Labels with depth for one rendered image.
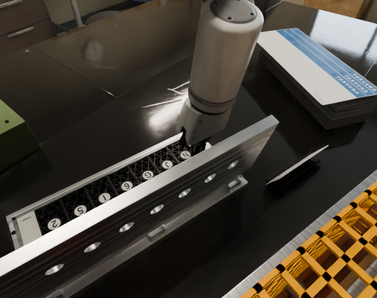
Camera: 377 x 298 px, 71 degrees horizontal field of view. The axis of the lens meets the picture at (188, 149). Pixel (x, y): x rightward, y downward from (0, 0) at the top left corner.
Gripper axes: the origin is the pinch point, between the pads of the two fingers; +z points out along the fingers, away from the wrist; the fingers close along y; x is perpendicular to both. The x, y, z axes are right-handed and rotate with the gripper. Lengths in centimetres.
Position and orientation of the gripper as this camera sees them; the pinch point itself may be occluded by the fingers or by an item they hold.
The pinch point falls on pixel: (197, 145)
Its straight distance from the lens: 60.4
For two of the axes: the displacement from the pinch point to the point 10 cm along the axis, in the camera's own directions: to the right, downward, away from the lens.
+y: -8.2, 4.2, -3.8
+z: -1.1, 5.4, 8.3
